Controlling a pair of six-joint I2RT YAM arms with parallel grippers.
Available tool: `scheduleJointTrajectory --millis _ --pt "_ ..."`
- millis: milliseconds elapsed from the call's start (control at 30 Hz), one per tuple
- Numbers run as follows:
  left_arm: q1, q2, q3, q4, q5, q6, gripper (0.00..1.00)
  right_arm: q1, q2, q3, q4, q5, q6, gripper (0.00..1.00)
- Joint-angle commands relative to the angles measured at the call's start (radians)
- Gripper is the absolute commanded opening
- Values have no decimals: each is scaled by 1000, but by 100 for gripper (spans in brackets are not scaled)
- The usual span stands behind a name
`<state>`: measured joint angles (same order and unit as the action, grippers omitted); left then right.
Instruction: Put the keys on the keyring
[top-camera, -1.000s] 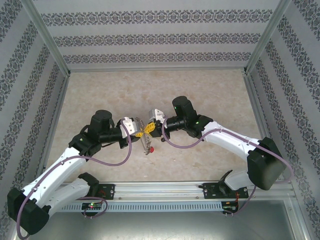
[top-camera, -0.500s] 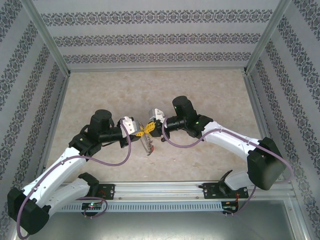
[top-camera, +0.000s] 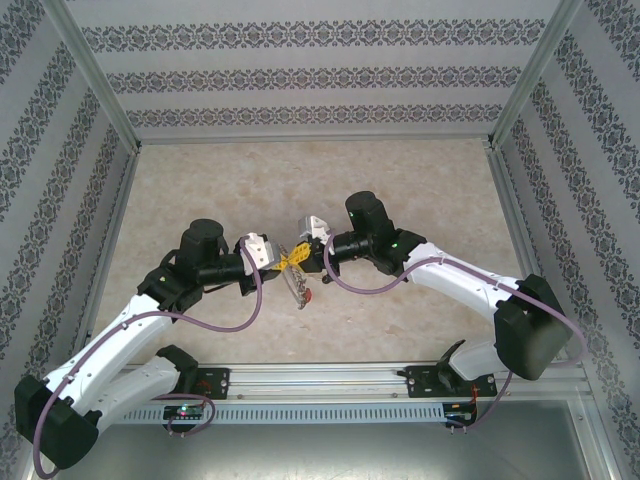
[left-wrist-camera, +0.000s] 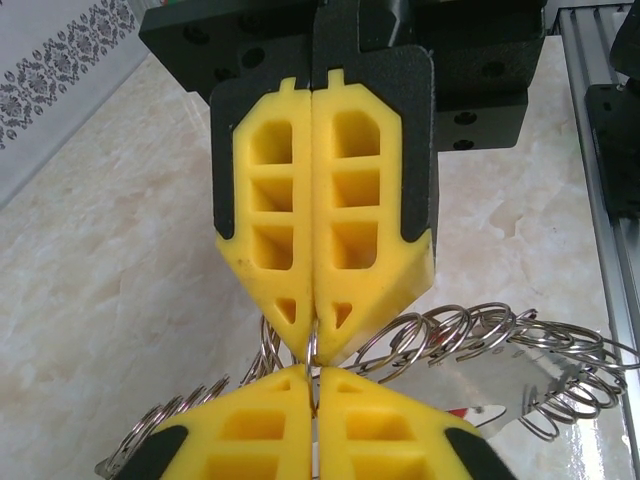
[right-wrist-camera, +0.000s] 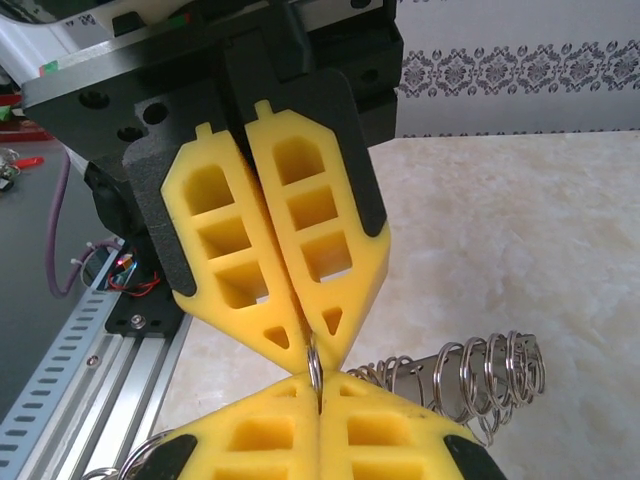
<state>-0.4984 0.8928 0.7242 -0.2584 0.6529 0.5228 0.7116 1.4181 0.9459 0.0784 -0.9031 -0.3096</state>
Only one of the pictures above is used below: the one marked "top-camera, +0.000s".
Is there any metal key organiser with rings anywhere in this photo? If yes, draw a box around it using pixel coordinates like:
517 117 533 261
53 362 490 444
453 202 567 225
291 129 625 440
279 247 312 311

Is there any small circuit board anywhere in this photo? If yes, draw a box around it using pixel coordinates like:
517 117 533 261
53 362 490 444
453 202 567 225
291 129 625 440
163 404 206 419
443 402 479 427

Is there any grey metal sheet panel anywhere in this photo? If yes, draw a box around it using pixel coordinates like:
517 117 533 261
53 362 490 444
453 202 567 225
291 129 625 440
74 422 594 480

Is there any aluminium table side rail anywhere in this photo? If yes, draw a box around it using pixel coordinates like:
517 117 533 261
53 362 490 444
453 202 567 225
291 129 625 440
487 146 554 334
74 148 144 351

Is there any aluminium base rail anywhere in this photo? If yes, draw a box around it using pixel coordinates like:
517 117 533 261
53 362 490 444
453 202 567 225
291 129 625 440
197 362 499 402

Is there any slotted grey cable duct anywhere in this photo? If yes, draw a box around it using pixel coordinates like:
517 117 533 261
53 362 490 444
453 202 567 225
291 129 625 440
117 401 447 425

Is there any thin purple base cable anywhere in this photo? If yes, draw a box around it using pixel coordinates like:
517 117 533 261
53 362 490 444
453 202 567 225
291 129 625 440
167 397 217 440

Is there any aluminium frame post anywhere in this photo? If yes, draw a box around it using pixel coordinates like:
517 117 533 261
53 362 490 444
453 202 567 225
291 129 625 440
569 369 619 480
38 0 144 151
487 0 586 150

